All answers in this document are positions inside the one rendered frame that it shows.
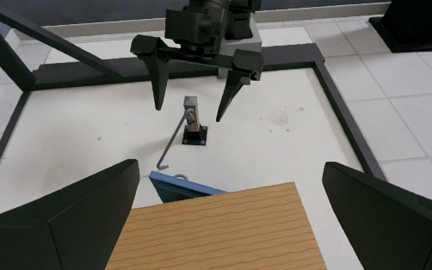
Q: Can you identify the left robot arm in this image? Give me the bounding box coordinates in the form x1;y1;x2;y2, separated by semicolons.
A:
164;0;262;50

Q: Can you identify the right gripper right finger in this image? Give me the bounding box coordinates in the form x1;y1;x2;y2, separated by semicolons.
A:
322;162;432;270

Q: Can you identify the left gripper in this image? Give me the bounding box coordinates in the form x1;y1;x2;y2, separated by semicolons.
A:
130;0;264;122

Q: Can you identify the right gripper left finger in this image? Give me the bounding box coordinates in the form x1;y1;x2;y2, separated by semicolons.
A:
0;159;140;270

